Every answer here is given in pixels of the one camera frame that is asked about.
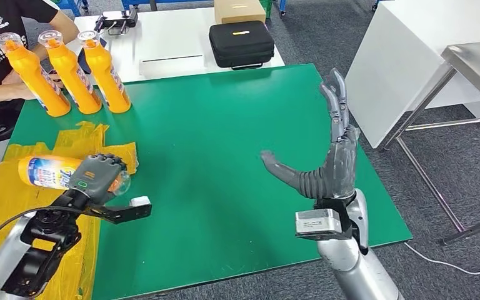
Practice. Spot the steel table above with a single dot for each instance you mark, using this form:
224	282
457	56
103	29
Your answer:
476	62

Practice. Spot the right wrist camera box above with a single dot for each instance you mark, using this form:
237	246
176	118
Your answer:
318	223

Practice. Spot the orange bottle clear cap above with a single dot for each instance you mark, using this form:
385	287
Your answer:
72	74
33	78
107	74
49	172

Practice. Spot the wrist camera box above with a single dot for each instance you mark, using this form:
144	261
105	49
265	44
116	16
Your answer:
318	223
130	211

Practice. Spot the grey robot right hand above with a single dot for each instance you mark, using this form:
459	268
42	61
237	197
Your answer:
335	165

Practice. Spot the black zippered carry case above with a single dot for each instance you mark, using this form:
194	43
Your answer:
241	44

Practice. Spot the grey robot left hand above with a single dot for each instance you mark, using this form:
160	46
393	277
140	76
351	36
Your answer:
95	178

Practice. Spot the yellow plastic sheet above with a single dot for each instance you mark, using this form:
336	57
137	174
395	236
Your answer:
70	248

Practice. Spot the person's right hand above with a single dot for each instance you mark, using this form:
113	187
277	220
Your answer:
20	89

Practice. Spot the dark blue tablet cover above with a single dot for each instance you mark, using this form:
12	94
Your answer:
83	62

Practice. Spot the green plastic crate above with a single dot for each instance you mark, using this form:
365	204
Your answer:
265	7

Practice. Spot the blue metal rack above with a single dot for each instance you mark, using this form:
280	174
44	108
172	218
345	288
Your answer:
165	2

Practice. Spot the blue caster leg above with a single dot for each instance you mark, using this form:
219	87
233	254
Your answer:
376	4

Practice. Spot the blue metal cart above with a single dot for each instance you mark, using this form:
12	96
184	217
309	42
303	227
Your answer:
74	5

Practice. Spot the cardboard box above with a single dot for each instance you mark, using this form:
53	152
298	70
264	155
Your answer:
239	11

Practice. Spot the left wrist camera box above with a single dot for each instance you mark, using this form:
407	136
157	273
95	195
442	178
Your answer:
130	211

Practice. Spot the white table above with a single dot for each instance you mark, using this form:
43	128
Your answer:
410	62

